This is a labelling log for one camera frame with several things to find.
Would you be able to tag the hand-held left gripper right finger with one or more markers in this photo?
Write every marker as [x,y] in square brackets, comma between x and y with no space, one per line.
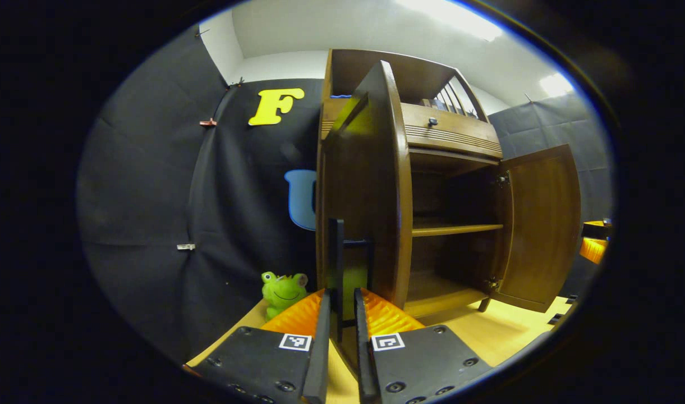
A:
[363,365]

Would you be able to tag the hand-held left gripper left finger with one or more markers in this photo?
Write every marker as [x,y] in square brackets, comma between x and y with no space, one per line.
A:
[321,359]

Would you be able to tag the green frog toy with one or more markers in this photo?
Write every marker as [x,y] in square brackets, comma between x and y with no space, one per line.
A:
[283,292]

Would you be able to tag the wooden shoe cabinet door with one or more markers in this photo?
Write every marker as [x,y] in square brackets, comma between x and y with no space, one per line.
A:
[370,185]
[538,224]

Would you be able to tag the small ceiling light panel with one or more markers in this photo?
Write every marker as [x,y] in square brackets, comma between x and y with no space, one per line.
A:
[556,85]

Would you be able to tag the wooden double-door shoe cabinet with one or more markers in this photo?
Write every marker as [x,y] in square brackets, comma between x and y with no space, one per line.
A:
[457,229]

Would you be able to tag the black backdrop cloth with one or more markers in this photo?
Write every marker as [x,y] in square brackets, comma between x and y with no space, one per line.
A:
[151,196]

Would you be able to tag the large ceiling light panel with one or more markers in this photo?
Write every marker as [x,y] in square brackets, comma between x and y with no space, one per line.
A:
[454,17]

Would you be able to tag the brown cloth clip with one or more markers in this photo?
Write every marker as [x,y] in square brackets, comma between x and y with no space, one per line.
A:
[208,122]

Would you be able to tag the wooden drawer with black knob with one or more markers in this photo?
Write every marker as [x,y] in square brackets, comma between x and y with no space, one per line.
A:
[454,132]

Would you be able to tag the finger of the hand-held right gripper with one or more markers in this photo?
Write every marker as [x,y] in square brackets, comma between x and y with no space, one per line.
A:
[593,249]
[597,230]

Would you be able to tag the silver cloth clip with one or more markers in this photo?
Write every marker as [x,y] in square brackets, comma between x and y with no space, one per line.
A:
[185,247]

